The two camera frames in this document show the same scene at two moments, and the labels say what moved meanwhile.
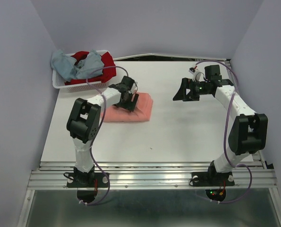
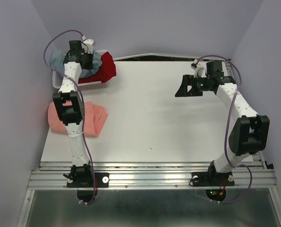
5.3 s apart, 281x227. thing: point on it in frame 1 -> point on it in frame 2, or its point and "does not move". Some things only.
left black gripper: x=129 y=106 -> x=89 y=65
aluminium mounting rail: x=248 y=174 does not move
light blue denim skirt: x=90 y=65 does not move
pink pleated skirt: x=141 y=112 -> x=94 y=117
